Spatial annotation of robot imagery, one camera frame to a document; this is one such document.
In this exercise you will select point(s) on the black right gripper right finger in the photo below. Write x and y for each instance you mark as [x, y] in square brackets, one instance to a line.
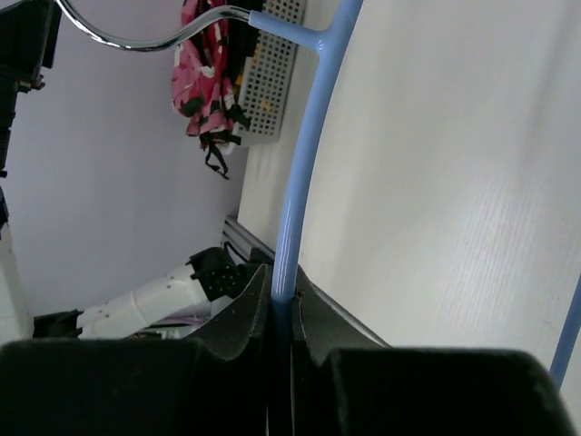
[346, 383]

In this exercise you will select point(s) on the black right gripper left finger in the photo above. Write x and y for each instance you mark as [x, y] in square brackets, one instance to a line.
[209, 383]

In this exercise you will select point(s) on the pink camouflage trousers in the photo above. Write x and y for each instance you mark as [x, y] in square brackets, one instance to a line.
[203, 93]

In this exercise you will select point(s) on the light blue hanger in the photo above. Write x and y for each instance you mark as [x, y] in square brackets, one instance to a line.
[436, 176]

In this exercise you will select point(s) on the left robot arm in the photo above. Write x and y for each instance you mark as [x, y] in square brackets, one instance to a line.
[171, 308]

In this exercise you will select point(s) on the white perforated basket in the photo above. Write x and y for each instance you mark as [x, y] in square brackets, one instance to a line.
[261, 65]

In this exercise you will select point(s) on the aluminium mounting rail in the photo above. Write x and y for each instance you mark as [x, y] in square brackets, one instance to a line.
[239, 243]

